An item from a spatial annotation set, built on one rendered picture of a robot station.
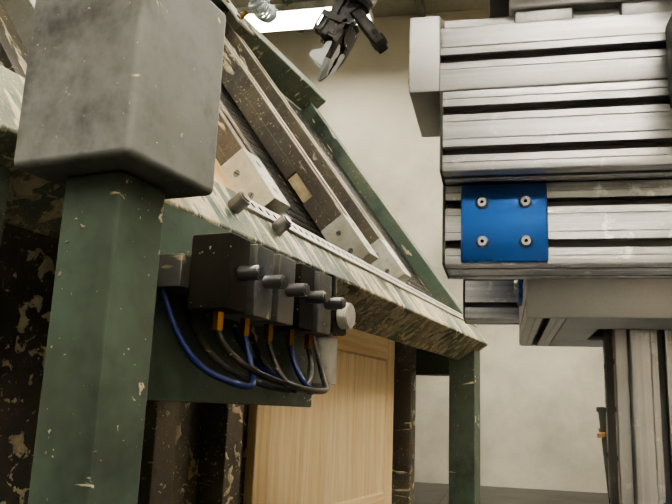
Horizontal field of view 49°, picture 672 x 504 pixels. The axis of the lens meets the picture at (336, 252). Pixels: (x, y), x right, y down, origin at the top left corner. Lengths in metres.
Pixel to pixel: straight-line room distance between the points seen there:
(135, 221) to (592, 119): 0.46
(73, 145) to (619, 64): 0.53
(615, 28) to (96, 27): 0.51
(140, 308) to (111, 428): 0.10
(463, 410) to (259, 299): 1.75
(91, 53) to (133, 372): 0.26
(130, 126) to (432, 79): 0.36
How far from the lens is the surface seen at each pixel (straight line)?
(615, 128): 0.80
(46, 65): 0.67
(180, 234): 0.95
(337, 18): 1.76
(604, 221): 0.81
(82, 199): 0.63
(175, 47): 0.65
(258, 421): 1.63
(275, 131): 1.91
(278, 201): 1.31
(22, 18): 1.14
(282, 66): 2.85
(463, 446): 2.60
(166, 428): 1.29
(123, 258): 0.61
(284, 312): 0.97
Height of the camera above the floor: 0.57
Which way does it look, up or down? 12 degrees up
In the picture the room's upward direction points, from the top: 2 degrees clockwise
